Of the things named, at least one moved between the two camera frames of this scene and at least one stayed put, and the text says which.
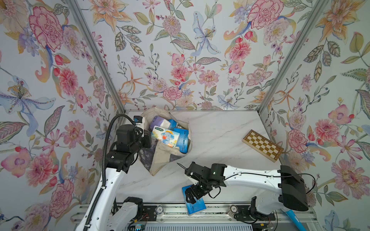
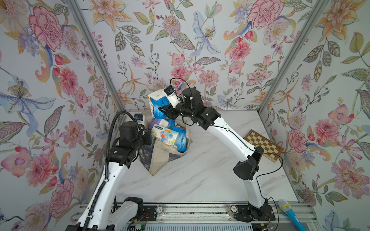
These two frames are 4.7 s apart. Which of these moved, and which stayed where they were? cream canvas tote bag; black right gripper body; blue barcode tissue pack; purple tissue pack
Moved: black right gripper body
Stayed: blue barcode tissue pack; purple tissue pack; cream canvas tote bag
